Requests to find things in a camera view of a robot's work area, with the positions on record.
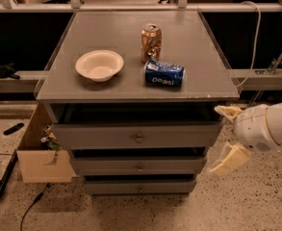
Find grey drawer cabinet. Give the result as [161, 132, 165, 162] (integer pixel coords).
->
[37, 11, 239, 184]

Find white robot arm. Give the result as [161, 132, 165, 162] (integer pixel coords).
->
[210, 103, 282, 176]

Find black cloth on rail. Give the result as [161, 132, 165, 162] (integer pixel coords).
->
[0, 63, 20, 79]

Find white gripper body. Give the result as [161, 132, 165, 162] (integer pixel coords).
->
[234, 105, 280, 153]

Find blue Pepsi can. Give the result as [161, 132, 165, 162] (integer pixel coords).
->
[144, 60, 185, 87]

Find grey top drawer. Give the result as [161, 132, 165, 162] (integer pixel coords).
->
[52, 123, 221, 149]

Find gold crushed soda can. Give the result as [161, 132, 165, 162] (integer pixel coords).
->
[141, 23, 162, 63]

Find cardboard box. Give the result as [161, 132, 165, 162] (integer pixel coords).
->
[16, 105, 74, 183]

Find black cable on floor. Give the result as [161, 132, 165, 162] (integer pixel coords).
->
[19, 183, 49, 231]

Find crumpled items in box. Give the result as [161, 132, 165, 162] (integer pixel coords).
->
[40, 125, 62, 151]

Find grey drawer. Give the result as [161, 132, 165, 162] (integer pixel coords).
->
[71, 157, 206, 175]
[84, 180, 196, 195]
[52, 123, 221, 149]

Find white paper bowl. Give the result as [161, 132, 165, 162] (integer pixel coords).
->
[75, 50, 124, 82]

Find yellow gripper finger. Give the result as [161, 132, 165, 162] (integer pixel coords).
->
[209, 141, 252, 176]
[214, 105, 243, 122]

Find grey bottom drawer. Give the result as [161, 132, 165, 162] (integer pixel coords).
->
[84, 180, 196, 195]

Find grey middle drawer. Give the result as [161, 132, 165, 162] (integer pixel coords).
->
[71, 157, 206, 175]

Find white cable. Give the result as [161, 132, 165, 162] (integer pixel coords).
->
[235, 0, 263, 89]

